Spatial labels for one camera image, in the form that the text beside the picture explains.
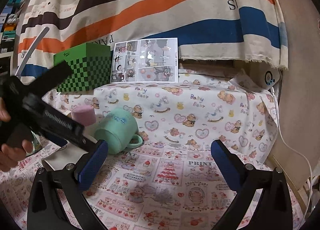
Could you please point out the mint green mug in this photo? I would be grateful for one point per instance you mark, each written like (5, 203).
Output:
(119, 130)

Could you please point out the baby bear print cloth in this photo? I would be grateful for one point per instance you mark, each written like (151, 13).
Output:
(190, 113)

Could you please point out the green checkered box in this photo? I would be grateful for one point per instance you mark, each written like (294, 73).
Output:
(91, 64)

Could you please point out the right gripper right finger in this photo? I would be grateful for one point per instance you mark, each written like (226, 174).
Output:
(274, 209)

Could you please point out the comic picture card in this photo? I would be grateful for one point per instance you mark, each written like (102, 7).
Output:
(145, 60)

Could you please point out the white paper cup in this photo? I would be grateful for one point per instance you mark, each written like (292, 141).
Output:
(63, 156)

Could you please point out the green tissue pack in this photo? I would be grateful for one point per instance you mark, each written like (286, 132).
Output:
(36, 142)

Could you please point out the white shelf unit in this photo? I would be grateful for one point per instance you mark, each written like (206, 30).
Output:
(9, 20)

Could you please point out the person's left hand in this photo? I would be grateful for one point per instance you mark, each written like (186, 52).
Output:
(9, 157)

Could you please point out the white mug with pink lid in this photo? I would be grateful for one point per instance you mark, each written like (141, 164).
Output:
(85, 115)

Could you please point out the striped cloth backdrop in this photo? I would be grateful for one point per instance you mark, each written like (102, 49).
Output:
(247, 30)

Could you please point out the white device with blue ring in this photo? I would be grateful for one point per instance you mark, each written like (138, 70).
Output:
(268, 77)

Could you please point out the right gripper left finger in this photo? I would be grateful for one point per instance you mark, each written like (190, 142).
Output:
(45, 209)

